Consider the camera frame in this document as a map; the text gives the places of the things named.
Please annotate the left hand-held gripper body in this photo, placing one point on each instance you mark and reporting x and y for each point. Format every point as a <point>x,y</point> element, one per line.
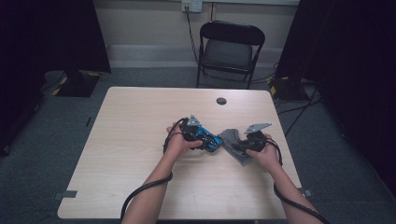
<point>190,133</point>

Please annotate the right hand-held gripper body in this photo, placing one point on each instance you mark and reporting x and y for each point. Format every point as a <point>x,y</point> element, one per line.
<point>257,141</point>

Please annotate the grey cloth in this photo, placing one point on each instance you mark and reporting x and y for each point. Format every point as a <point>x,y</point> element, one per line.
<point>241,158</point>

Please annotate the blue toy car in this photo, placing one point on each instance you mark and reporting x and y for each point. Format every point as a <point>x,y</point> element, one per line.
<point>207,137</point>

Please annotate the person's left hand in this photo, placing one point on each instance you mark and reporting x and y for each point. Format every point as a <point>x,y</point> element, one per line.
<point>176,144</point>

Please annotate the person's right hand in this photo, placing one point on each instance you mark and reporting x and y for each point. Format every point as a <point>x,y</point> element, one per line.
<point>269,157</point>

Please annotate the black stand base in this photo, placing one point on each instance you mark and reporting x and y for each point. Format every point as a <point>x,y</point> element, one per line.
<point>288,90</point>
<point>77,85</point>

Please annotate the grey tape strip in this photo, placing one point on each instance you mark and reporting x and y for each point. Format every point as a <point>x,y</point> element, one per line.
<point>306,193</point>
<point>67,194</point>

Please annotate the black folding chair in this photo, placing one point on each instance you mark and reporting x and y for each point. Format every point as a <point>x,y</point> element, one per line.
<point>229,54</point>

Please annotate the dark curtain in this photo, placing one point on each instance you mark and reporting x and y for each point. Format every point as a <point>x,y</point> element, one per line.
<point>46,34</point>
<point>351,62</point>

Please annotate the white wall socket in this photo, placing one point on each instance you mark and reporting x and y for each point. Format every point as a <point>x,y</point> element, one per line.
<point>192,5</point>

